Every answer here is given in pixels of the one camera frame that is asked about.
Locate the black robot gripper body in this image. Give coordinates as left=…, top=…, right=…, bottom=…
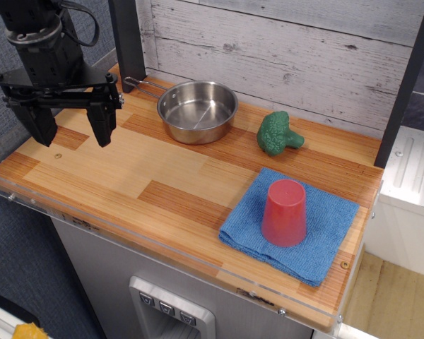
left=0, top=24, right=124, bottom=112

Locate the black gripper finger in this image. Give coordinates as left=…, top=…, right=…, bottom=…
left=12, top=105, right=57, bottom=147
left=87, top=84, right=117, bottom=147

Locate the silver metal pot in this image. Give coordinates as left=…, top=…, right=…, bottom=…
left=122, top=76, right=239, bottom=145

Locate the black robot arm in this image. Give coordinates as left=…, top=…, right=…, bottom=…
left=0, top=1, right=124, bottom=147

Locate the yellow object at corner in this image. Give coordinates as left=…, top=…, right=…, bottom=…
left=11, top=323, right=49, bottom=339

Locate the clear acrylic table guard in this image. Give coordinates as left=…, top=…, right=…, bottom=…
left=0, top=169, right=369, bottom=338

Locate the grey toy cabinet front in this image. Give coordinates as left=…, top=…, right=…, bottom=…
left=54, top=219, right=313, bottom=338

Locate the green toy broccoli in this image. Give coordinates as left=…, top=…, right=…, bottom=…
left=257, top=111, right=305, bottom=157

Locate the silver dispenser panel with buttons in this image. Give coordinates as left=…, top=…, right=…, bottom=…
left=129, top=276, right=217, bottom=338

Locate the red plastic cup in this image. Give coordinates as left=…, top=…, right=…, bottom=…
left=261, top=179, right=307, bottom=247

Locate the white toy sink unit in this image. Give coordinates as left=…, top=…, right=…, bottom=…
left=364, top=127, right=424, bottom=275

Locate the dark left shelf post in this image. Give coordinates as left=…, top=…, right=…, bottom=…
left=108, top=0, right=146, bottom=93

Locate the dark shelf post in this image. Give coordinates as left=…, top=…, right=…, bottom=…
left=108, top=0, right=146, bottom=93
left=374, top=16, right=424, bottom=169

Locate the white aluminium rail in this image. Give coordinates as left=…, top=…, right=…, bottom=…
left=0, top=296, right=23, bottom=338

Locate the dark right shelf post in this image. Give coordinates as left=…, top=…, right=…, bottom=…
left=374, top=16, right=424, bottom=169

